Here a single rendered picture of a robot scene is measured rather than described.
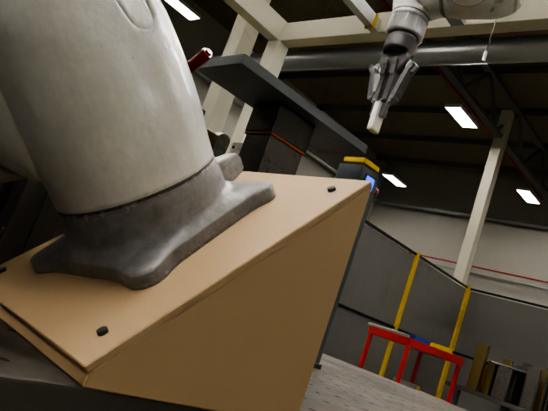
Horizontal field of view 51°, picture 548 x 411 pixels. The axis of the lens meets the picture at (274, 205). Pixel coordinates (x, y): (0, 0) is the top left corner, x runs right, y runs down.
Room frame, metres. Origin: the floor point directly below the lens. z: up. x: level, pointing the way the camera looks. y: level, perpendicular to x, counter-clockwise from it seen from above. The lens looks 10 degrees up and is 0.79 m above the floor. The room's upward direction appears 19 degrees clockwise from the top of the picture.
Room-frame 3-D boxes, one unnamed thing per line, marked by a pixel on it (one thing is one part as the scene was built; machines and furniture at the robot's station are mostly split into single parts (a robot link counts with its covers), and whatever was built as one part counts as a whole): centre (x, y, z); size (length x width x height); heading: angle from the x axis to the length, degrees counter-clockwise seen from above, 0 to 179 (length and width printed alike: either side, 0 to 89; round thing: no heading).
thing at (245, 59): (1.09, 0.04, 1.16); 0.37 x 0.14 x 0.02; 132
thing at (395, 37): (1.26, -0.15, 1.43); 0.08 x 0.07 x 0.09; 42
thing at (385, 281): (6.94, -1.84, 1.00); 3.44 x 0.14 x 2.00; 136
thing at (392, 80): (1.25, -0.16, 1.36); 0.04 x 0.01 x 0.11; 132
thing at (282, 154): (1.09, 0.04, 0.92); 0.10 x 0.08 x 0.45; 132
